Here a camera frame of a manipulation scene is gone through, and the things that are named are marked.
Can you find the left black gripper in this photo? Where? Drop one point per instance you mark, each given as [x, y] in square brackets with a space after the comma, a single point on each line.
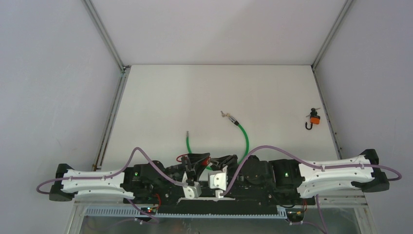
[195, 170]

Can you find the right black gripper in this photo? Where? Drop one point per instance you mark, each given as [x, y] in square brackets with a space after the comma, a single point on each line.
[226, 160]

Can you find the red cable lock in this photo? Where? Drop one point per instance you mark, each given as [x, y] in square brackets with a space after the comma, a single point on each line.
[203, 159]

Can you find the green cable lock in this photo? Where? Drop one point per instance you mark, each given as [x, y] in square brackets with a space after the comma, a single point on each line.
[236, 123]

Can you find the silver key bunch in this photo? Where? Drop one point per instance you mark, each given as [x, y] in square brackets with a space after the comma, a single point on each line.
[227, 115]

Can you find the orange padlock with keys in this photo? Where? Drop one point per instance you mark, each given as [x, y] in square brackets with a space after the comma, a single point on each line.
[314, 119]

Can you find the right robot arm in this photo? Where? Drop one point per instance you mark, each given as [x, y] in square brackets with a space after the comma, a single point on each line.
[275, 171]

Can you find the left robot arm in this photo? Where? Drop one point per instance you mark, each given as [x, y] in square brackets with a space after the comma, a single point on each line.
[140, 182]

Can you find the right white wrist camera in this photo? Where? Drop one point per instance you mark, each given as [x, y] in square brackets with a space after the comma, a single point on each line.
[217, 181]

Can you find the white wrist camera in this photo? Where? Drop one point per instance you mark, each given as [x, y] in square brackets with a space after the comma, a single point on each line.
[217, 181]
[192, 189]

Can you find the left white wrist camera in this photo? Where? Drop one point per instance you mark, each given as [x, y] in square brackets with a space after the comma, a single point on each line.
[192, 189]

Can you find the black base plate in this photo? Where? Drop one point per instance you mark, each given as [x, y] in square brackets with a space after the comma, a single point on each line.
[244, 201]

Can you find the grey cable duct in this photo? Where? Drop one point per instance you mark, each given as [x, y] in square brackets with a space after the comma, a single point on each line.
[184, 213]

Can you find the aluminium front frame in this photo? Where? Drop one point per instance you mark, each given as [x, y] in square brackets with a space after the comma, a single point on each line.
[340, 214]

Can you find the left aluminium corner post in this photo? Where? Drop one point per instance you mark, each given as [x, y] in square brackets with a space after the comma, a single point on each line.
[97, 21]

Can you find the aluminium corner post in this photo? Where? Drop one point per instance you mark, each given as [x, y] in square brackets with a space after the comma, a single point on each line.
[332, 32]
[97, 21]

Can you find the right aluminium corner post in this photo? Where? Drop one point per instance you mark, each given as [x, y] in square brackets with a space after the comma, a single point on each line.
[332, 32]

